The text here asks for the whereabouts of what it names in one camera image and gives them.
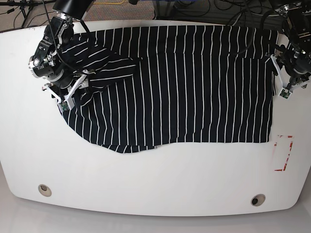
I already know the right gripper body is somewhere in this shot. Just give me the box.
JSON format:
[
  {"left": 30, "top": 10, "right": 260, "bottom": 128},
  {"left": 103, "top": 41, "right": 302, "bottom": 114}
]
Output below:
[{"left": 29, "top": 58, "right": 77, "bottom": 95}]

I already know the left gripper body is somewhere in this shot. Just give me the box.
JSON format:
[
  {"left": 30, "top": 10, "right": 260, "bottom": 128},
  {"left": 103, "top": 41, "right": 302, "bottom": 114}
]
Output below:
[{"left": 277, "top": 52, "right": 311, "bottom": 84}]

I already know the black white striped T-shirt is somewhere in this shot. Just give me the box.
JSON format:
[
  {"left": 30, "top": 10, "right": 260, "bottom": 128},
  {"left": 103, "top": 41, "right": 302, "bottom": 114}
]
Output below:
[{"left": 62, "top": 25, "right": 278, "bottom": 153}]

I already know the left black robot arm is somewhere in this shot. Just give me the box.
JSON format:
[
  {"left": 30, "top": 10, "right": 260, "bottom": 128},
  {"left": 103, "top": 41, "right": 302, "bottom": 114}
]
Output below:
[{"left": 269, "top": 0, "right": 311, "bottom": 85}]

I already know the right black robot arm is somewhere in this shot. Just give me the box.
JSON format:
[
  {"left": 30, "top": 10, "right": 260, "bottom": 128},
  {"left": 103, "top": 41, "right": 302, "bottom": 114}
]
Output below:
[{"left": 29, "top": 0, "right": 95, "bottom": 89}]

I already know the black tripod stand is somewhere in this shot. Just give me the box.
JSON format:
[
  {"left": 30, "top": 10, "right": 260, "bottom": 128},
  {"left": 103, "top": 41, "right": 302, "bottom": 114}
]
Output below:
[{"left": 0, "top": 4, "right": 46, "bottom": 31}]

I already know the red tape rectangle marking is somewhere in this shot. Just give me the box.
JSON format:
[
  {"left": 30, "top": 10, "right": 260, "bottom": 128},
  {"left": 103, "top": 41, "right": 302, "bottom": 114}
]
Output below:
[{"left": 272, "top": 135, "right": 294, "bottom": 172}]

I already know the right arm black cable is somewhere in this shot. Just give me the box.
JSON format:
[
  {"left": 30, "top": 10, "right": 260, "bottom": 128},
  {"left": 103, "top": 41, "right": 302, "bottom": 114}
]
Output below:
[{"left": 41, "top": 0, "right": 98, "bottom": 76}]

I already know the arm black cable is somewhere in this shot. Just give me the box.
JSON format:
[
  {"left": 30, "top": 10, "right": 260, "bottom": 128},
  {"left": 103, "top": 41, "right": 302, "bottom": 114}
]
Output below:
[
  {"left": 225, "top": 0, "right": 287, "bottom": 58},
  {"left": 41, "top": 0, "right": 98, "bottom": 76}
]

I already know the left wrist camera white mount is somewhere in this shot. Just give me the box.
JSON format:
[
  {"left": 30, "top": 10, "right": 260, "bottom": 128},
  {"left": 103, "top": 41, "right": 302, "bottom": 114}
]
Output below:
[{"left": 270, "top": 54, "right": 310, "bottom": 100}]

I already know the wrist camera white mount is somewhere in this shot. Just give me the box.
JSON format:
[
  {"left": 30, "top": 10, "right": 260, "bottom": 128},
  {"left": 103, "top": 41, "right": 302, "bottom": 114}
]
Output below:
[
  {"left": 270, "top": 54, "right": 310, "bottom": 100},
  {"left": 42, "top": 69, "right": 95, "bottom": 113}
]

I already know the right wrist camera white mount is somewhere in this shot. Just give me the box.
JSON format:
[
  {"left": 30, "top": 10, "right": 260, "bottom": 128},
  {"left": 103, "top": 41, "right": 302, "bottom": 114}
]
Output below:
[{"left": 42, "top": 69, "right": 95, "bottom": 113}]

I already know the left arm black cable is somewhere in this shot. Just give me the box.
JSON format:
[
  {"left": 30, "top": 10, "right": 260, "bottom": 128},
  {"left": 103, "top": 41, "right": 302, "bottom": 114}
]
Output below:
[{"left": 225, "top": 0, "right": 287, "bottom": 58}]

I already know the yellow floor cable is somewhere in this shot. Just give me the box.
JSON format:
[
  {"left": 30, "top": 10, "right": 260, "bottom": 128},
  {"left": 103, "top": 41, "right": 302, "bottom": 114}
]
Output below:
[{"left": 94, "top": 1, "right": 124, "bottom": 7}]

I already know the left table cable grommet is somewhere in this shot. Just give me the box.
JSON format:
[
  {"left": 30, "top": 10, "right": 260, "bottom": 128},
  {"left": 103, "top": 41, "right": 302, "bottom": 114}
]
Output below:
[{"left": 38, "top": 184, "right": 52, "bottom": 197}]

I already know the table cable grommet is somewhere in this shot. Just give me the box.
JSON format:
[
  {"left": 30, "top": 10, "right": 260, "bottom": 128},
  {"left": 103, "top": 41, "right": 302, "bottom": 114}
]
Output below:
[
  {"left": 251, "top": 194, "right": 266, "bottom": 207},
  {"left": 38, "top": 184, "right": 52, "bottom": 197}
]

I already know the right table cable grommet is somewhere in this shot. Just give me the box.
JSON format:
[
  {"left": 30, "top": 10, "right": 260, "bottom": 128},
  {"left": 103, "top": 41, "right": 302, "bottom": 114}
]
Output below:
[{"left": 251, "top": 194, "right": 266, "bottom": 207}]

